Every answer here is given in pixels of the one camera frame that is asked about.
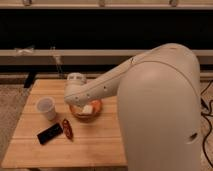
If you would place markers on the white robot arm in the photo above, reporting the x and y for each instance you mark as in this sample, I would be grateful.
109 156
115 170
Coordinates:
158 101

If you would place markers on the white object in bowl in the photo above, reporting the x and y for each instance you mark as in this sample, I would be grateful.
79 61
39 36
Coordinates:
87 110

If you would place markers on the red pepper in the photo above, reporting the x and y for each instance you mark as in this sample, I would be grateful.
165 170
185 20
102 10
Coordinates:
67 129

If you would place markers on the wooden table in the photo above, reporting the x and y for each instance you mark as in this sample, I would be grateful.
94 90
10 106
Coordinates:
95 143

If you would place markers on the black rectangular block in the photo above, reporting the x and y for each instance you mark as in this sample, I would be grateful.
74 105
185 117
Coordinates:
50 133

